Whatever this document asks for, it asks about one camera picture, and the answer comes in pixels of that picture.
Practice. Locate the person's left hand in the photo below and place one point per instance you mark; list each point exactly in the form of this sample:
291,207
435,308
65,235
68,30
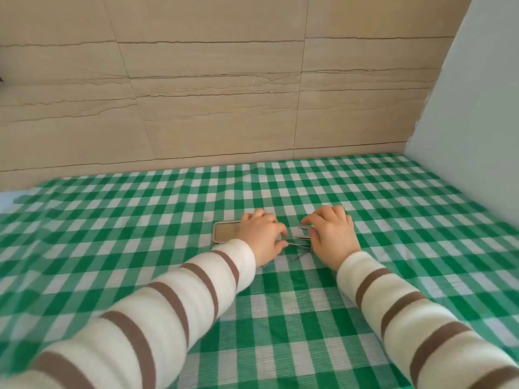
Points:
259,236

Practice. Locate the person's right hand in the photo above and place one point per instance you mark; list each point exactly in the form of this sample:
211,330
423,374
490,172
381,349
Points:
334,241

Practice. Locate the person's right thumb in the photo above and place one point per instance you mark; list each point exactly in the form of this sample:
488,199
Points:
315,238

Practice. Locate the person's left thumb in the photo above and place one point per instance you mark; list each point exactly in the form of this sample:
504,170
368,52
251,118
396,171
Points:
279,247

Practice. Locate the silver nail clipper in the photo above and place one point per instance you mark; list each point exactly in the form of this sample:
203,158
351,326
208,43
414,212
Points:
304,227

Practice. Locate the person's left forearm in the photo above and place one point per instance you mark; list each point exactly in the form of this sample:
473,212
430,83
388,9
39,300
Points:
138,320

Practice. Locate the person's right forearm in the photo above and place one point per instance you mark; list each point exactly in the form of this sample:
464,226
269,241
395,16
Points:
421,320

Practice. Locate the small silver metal tool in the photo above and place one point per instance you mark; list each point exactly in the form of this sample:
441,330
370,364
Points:
302,237

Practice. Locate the thin silver scissors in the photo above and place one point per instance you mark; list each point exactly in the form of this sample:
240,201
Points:
301,251

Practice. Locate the silver metal tin case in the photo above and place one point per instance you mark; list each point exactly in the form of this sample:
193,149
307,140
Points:
225,232

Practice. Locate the green white checked tablecloth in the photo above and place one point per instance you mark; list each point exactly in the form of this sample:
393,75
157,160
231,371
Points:
292,320

